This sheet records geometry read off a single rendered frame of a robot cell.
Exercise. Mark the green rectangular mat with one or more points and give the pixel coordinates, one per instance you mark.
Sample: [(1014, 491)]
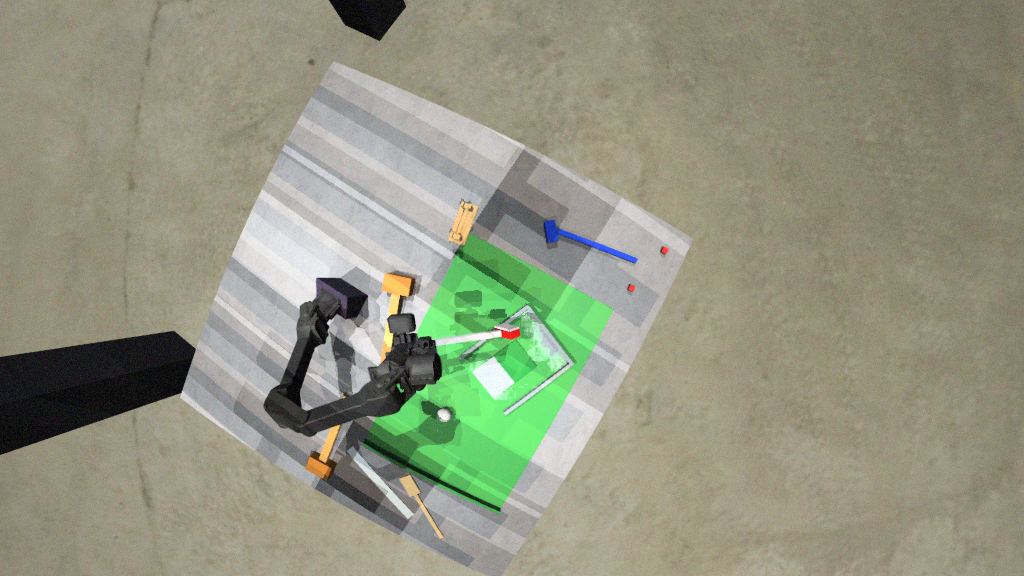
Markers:
[(480, 450)]

